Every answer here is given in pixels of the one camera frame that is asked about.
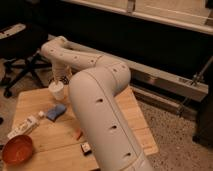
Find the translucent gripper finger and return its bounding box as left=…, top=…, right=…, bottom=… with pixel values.
left=53, top=79, right=59, bottom=85
left=66, top=74, right=72, bottom=84

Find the white ceramic cup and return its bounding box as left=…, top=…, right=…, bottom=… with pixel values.
left=48, top=81, right=64, bottom=101

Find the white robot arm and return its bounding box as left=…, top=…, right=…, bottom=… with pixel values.
left=41, top=36, right=154, bottom=171

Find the orange ceramic bowl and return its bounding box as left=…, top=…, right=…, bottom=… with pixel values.
left=2, top=135, right=34, bottom=165

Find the blue sponge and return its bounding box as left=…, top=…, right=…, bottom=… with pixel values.
left=46, top=104, right=66, bottom=122

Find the black office chair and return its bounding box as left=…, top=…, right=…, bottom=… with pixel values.
left=0, top=23, right=52, bottom=98

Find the white tube with cap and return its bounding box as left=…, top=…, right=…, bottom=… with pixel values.
left=7, top=111, right=45, bottom=139

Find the orange carrot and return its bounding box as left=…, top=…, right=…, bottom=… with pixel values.
left=75, top=129, right=83, bottom=140

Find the black and white box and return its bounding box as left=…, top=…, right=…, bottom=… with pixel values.
left=81, top=142, right=92, bottom=156

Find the metal rail beam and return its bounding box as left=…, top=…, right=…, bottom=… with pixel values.
left=41, top=36, right=209, bottom=101

